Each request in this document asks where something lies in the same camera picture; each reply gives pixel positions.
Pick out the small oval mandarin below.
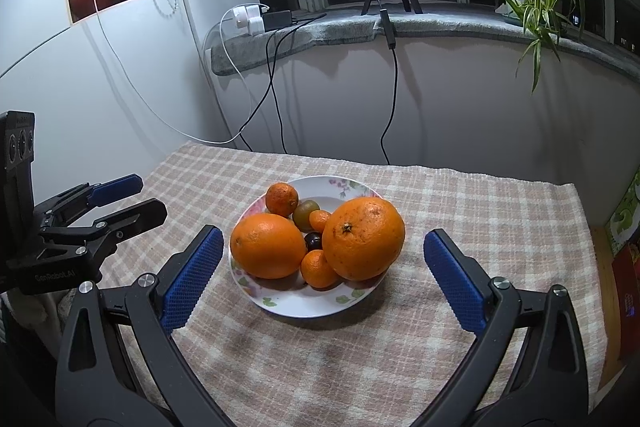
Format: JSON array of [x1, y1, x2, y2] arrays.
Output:
[[308, 209, 332, 234]]

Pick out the large speckled orange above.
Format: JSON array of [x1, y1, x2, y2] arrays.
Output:
[[322, 197, 406, 282]]

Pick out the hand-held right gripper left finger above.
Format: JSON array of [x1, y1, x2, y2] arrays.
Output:
[[55, 224, 226, 427]]

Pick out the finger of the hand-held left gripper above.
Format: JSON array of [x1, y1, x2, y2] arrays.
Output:
[[33, 174, 145, 226], [41, 198, 169, 256]]

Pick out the red box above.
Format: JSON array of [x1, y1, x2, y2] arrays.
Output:
[[610, 242, 640, 361]]

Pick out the long white cable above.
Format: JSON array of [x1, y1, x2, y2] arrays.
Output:
[[79, 0, 253, 146]]

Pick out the green printed box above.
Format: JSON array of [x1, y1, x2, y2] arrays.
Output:
[[604, 167, 640, 254]]

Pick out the brown kiwi fruit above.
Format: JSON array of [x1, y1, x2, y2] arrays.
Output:
[[292, 200, 321, 231]]

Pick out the white floral plate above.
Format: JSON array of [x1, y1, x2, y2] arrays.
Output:
[[228, 175, 389, 319]]

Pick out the black ring light cable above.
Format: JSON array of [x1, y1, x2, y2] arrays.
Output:
[[364, 0, 402, 166]]

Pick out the black power adapter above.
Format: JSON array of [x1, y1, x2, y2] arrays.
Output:
[[262, 10, 297, 31]]

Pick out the white power adapters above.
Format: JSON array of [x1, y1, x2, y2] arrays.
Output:
[[230, 4, 266, 36]]

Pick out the large round orange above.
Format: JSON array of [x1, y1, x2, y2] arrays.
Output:
[[229, 213, 307, 281]]

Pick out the grey windowsill mat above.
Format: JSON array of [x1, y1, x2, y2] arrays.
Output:
[[209, 13, 640, 78]]

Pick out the beige checked cloth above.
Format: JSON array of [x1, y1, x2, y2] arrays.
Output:
[[96, 140, 607, 427]]

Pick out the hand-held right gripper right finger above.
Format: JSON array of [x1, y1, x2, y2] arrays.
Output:
[[423, 228, 588, 427]]

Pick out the mandarin orange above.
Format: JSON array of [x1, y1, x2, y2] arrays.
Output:
[[265, 182, 300, 218], [299, 249, 342, 290]]

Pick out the white looped cable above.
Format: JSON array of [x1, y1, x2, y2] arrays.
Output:
[[201, 6, 237, 72]]

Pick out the person's left hand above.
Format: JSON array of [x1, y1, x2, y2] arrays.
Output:
[[39, 289, 77, 334]]

